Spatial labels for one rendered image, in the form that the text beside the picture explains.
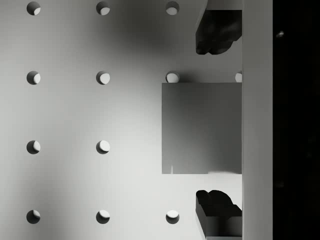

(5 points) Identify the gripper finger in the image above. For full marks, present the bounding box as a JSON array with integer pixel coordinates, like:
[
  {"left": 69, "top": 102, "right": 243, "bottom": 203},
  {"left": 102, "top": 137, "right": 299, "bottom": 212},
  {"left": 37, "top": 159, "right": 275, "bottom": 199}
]
[
  {"left": 195, "top": 189, "right": 243, "bottom": 239},
  {"left": 195, "top": 0, "right": 243, "bottom": 56}
]

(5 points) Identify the grey cube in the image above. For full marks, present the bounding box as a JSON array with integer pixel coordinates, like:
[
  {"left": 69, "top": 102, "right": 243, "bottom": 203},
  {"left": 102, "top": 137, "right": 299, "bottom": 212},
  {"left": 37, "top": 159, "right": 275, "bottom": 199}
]
[{"left": 161, "top": 82, "right": 243, "bottom": 175}]

